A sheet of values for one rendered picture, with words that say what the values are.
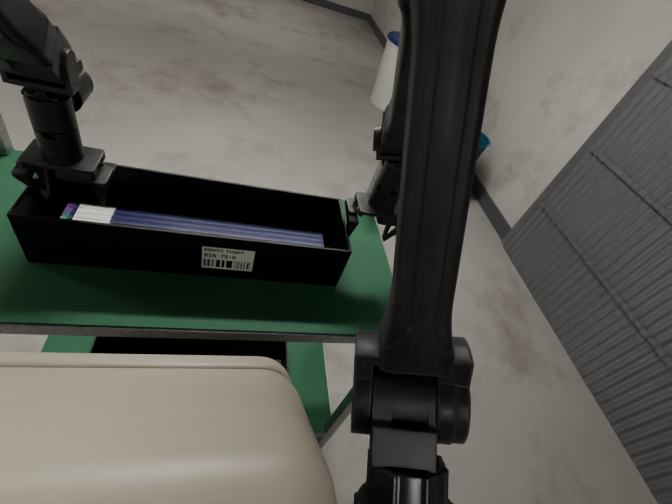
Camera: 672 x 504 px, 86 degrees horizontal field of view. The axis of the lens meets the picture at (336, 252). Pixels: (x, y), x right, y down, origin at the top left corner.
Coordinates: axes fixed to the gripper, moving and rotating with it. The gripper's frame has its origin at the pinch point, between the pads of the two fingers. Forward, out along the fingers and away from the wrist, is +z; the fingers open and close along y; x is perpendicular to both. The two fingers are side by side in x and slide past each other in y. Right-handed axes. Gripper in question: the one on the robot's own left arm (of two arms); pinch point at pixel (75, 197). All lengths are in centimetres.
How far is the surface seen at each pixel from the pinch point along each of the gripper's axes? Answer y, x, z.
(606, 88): -240, -147, -14
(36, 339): 41, -27, 105
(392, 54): -169, -335, 53
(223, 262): -26.6, 8.5, 3.9
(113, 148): 50, -166, 108
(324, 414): -64, 16, 68
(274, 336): -37.4, 21.0, 9.2
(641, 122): -235, -107, -11
